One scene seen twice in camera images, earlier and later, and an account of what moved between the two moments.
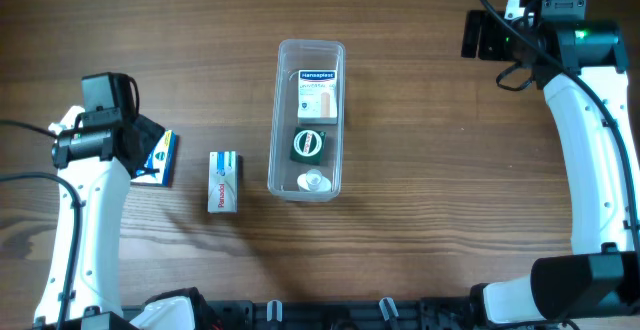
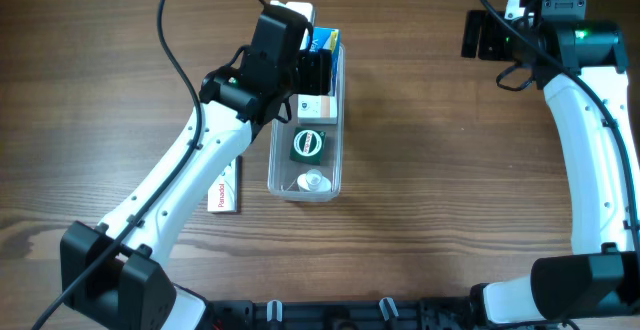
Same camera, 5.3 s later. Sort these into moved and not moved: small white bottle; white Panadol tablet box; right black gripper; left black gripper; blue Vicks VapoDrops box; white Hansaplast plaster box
Moved: left black gripper; blue Vicks VapoDrops box
Not moved: white Panadol tablet box; small white bottle; right black gripper; white Hansaplast plaster box
